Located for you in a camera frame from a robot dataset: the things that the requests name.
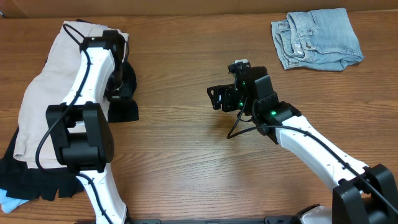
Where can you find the folded light blue jeans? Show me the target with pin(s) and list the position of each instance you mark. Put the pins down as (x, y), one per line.
(319, 39)

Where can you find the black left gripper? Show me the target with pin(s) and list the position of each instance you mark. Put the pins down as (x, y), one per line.
(115, 96)

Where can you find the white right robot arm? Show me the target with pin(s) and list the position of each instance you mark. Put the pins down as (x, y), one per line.
(360, 194)

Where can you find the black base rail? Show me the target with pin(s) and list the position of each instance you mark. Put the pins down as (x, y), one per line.
(211, 221)

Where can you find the black garment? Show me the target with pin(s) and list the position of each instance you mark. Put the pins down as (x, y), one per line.
(28, 184)

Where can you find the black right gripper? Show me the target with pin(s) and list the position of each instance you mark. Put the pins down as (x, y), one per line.
(222, 93)

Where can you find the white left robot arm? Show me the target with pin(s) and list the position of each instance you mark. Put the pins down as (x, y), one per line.
(79, 129)

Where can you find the light blue cloth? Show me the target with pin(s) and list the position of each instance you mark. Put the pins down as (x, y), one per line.
(8, 204)

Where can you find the beige khaki shorts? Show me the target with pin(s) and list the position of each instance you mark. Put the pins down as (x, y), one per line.
(49, 88)

